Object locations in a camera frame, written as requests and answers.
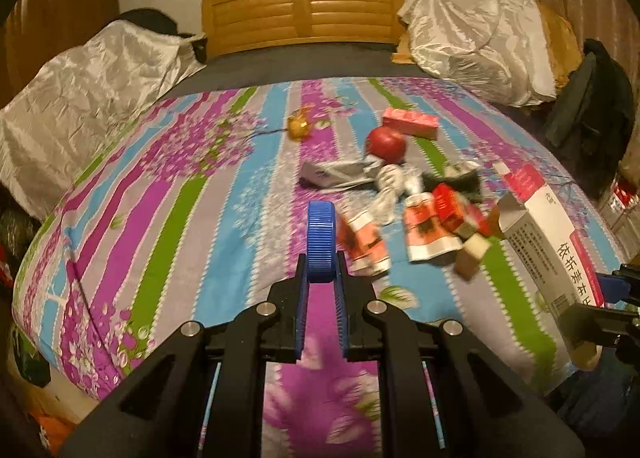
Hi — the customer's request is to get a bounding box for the silver satin pillow left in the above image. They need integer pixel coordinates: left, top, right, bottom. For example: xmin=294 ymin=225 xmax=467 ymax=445
xmin=0 ymin=19 xmax=207 ymax=221

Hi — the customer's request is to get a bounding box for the brown blanket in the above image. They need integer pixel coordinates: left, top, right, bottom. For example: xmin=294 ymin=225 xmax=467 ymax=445
xmin=540 ymin=3 xmax=583 ymax=89

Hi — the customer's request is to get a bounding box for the dark jacket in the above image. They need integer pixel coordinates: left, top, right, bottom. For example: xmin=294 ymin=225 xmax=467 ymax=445
xmin=544 ymin=38 xmax=636 ymax=199

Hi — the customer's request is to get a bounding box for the blue ribbed bottle cap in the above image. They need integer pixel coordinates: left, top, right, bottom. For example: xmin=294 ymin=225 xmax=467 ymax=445
xmin=306 ymin=200 xmax=341 ymax=285

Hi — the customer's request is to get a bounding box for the golden wrapper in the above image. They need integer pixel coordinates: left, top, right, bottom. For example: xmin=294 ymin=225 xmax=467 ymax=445
xmin=287 ymin=108 xmax=313 ymax=140

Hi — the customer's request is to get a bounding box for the pink patterned box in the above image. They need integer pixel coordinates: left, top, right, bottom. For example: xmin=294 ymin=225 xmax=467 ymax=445
xmin=382 ymin=108 xmax=440 ymax=140

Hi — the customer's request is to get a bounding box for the black cloth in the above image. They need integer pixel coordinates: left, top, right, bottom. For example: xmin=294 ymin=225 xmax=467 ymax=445
xmin=119 ymin=8 xmax=208 ymax=64

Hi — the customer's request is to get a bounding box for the white pink medicine box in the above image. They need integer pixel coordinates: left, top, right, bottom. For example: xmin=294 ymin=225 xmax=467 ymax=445
xmin=492 ymin=162 xmax=608 ymax=369

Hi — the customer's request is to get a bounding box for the wooden wardrobe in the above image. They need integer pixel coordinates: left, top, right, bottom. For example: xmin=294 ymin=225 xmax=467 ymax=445
xmin=4 ymin=0 xmax=119 ymax=94

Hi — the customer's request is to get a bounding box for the dark grey bed sheet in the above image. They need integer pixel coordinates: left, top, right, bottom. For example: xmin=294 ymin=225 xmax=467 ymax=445
xmin=165 ymin=40 xmax=436 ymax=99

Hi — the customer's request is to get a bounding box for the small red box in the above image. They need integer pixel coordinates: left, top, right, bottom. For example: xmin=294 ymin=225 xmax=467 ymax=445
xmin=432 ymin=184 xmax=493 ymax=239

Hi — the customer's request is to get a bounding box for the red white carton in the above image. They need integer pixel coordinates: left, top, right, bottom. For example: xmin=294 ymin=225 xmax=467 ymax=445
xmin=599 ymin=178 xmax=632 ymax=235

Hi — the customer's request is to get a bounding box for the orange white packet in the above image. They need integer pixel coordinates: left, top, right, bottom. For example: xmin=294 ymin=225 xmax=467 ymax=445
xmin=337 ymin=212 xmax=392 ymax=275
xmin=404 ymin=192 xmax=463 ymax=263

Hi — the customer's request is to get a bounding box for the silver satin pillow right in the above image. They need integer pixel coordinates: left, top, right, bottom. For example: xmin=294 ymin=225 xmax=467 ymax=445
xmin=397 ymin=0 xmax=557 ymax=107

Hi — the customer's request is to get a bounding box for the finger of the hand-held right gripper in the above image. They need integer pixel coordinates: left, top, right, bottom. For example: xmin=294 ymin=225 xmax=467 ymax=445
xmin=597 ymin=263 xmax=640 ymax=305
xmin=557 ymin=302 xmax=640 ymax=370

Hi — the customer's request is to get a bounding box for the yellow sponge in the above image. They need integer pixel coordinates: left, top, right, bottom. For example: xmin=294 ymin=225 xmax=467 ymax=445
xmin=454 ymin=233 xmax=490 ymax=281

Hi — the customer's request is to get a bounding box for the striped floral bedsheet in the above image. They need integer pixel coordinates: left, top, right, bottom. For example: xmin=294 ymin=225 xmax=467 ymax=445
xmin=11 ymin=77 xmax=628 ymax=458

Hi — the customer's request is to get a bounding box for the silver foil wrapper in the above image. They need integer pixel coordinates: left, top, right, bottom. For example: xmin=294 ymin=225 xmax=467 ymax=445
xmin=370 ymin=165 xmax=426 ymax=226

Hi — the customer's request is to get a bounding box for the wooden headboard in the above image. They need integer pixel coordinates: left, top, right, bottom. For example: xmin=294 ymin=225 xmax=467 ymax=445
xmin=201 ymin=0 xmax=406 ymax=59

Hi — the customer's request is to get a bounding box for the grey packet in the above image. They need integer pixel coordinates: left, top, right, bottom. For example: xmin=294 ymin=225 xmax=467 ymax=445
xmin=300 ymin=159 xmax=383 ymax=189

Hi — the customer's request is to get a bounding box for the red apple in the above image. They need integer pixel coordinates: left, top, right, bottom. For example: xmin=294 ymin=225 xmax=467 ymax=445
xmin=366 ymin=126 xmax=407 ymax=162

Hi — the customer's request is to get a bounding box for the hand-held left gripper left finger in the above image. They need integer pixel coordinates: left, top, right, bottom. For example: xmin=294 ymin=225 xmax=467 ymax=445
xmin=59 ymin=253 xmax=311 ymax=458

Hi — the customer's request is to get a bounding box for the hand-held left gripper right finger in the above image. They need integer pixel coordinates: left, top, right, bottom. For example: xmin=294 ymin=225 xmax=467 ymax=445
xmin=333 ymin=253 xmax=586 ymax=458

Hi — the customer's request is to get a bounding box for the silver satin pillow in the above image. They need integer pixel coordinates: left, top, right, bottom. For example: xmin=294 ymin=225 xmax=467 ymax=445
xmin=0 ymin=19 xmax=207 ymax=221
xmin=397 ymin=0 xmax=557 ymax=107

